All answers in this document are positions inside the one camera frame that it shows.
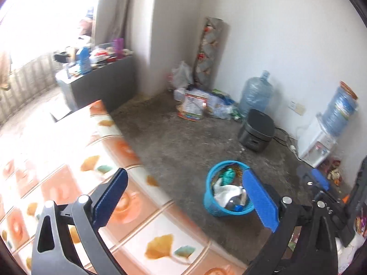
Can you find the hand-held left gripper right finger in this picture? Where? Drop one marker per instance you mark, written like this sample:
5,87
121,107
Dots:
261,200

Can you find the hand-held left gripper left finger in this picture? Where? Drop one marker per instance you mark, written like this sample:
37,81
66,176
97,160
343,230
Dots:
110,197

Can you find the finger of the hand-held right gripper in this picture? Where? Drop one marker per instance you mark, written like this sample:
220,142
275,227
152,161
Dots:
321,179
360,183

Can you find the clear plastic bottle blue cap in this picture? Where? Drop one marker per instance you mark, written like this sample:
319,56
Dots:
233,203

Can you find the white plastic wrapper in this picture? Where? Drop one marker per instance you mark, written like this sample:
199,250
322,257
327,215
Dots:
229,192

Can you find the green plastic bag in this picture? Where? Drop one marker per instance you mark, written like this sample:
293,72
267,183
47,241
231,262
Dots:
228,176

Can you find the blue plastic basket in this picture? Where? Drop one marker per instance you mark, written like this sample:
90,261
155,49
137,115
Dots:
210,203

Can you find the white water dispenser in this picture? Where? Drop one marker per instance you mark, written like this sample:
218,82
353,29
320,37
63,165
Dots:
314,146

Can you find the dark grey rice cooker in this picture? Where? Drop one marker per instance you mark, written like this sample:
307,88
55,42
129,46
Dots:
256,129

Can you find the dispenser water bottle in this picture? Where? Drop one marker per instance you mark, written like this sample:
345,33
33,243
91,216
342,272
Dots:
341,108

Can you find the large blue water jug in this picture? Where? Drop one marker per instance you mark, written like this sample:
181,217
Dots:
255,94

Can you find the pile of snack bags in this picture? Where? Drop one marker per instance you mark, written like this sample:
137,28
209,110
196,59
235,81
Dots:
200,103

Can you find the grey cabinet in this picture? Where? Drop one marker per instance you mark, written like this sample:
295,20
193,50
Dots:
97,83

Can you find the blue detergent bottle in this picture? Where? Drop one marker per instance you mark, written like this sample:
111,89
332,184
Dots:
84,61

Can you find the white plastic bag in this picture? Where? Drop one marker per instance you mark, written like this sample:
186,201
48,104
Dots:
182,74

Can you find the metal balcony railing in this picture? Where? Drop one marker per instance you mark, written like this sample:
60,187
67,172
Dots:
28,74

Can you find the purple cup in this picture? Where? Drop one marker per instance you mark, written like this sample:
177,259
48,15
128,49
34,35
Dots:
118,48

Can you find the folded patterned mat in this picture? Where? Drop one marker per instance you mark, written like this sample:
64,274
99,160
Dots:
208,51

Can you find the beige towel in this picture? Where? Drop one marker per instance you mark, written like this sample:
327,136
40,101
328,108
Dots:
4,71

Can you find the grey curtain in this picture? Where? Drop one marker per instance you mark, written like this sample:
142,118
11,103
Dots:
114,8

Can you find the wall socket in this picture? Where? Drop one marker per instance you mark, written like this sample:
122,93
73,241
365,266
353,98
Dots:
296,108

